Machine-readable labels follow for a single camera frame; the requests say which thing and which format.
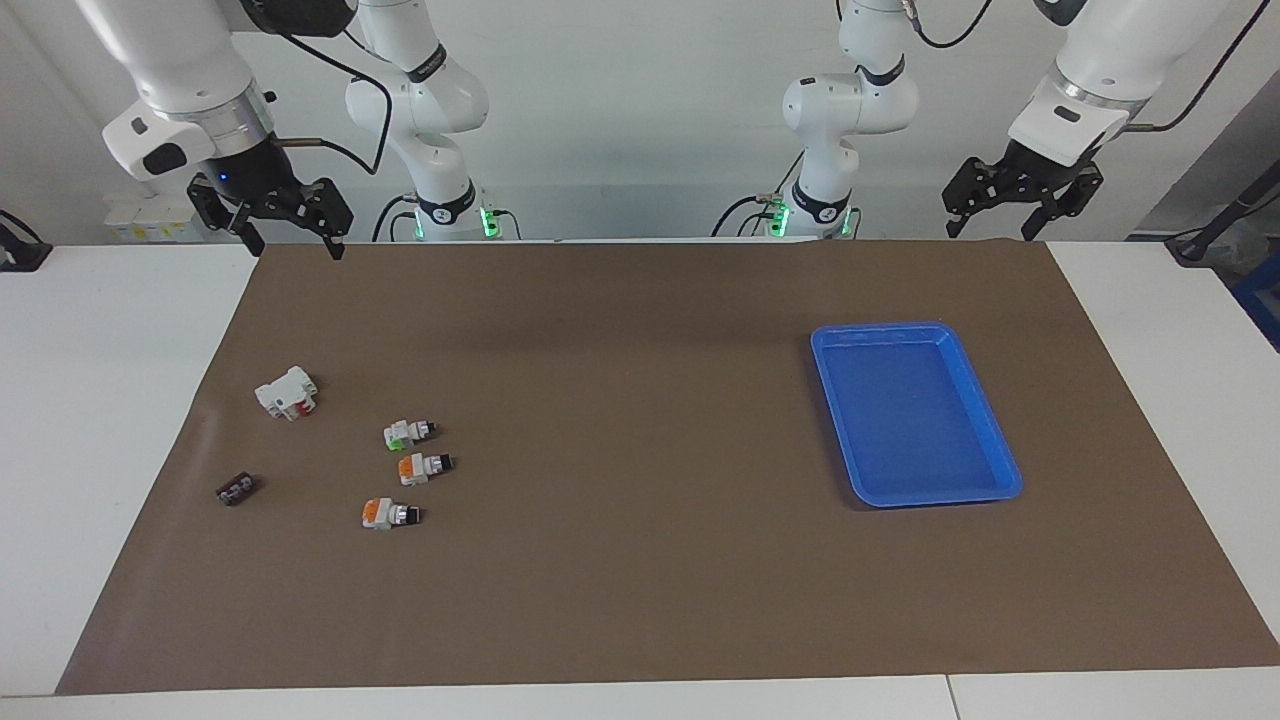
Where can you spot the black clamp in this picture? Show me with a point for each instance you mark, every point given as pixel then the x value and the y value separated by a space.
pixel 22 250

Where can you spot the orange rotary switch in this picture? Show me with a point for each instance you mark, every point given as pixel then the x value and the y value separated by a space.
pixel 414 468
pixel 378 513

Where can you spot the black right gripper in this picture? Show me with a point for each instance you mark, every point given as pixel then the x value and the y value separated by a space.
pixel 255 175

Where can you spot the blue crate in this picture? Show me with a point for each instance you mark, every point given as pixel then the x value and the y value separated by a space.
pixel 1262 305

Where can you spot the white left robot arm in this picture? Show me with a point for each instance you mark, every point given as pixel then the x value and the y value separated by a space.
pixel 1110 60

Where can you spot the white red circuit breaker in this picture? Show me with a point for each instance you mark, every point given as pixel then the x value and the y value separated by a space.
pixel 285 392

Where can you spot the white cardboard box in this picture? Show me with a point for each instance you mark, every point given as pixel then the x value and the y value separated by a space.
pixel 140 218

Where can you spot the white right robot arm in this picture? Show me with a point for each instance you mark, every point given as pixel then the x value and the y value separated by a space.
pixel 190 60

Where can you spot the blue plastic tray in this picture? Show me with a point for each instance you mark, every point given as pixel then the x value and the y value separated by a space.
pixel 915 420

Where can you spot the green rotary switch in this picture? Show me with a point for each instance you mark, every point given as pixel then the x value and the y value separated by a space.
pixel 404 433

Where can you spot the brown table mat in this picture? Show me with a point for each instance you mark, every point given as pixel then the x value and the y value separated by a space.
pixel 640 560

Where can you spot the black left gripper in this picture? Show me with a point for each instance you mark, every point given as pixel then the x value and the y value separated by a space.
pixel 1030 170

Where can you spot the small black capacitor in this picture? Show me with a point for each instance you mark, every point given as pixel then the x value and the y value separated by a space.
pixel 237 489

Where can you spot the black tripod leg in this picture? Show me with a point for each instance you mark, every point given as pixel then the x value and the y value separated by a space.
pixel 1215 225

